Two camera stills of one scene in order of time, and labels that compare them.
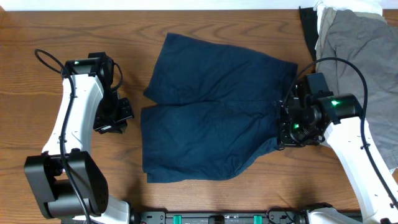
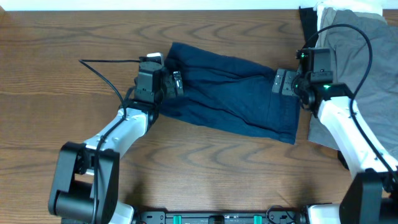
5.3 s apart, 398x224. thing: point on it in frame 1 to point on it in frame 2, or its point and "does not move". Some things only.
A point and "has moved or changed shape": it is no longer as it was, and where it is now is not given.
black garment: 309,19 does not move
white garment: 372,6 does not move
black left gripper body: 111,113 to 167,89
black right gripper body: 296,133 to 291,84
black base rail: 277,216 does not move
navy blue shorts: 213,109 has moved or changed shape
